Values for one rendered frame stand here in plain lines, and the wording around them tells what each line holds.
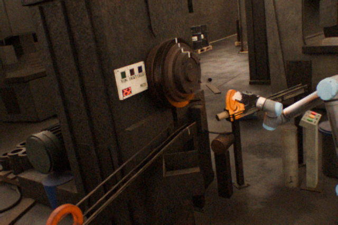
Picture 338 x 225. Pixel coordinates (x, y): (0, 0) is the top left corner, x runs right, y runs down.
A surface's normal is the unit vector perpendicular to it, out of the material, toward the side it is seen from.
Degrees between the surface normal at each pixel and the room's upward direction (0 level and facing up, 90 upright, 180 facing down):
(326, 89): 82
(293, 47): 90
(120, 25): 90
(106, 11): 90
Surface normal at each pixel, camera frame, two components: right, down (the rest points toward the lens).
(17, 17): 0.91, 0.02
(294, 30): -0.73, 0.30
